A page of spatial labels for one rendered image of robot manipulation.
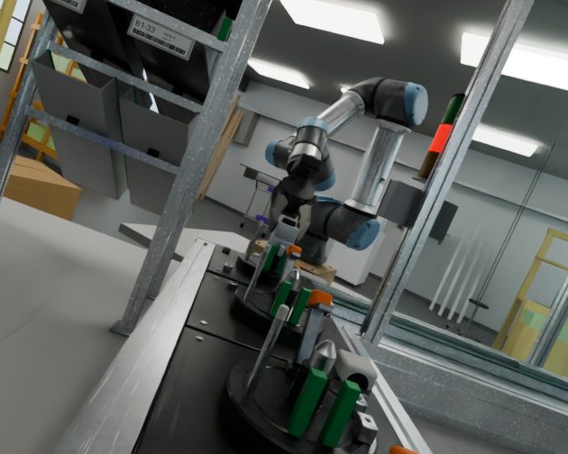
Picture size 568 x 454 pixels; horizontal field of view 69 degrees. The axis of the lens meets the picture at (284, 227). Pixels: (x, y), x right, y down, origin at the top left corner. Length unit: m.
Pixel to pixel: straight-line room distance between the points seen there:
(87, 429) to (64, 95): 0.62
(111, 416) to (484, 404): 0.69
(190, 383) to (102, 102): 0.53
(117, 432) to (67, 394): 0.21
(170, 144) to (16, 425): 0.49
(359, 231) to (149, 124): 0.75
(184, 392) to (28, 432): 0.17
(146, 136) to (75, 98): 0.13
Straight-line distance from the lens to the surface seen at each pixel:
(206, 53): 0.70
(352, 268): 6.81
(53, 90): 0.84
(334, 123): 1.27
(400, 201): 0.75
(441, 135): 0.78
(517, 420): 0.95
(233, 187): 10.41
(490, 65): 0.79
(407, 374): 0.81
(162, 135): 0.77
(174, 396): 0.37
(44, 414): 0.50
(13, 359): 0.58
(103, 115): 0.80
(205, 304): 0.57
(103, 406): 0.35
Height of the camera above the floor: 1.16
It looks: 6 degrees down
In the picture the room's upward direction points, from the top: 22 degrees clockwise
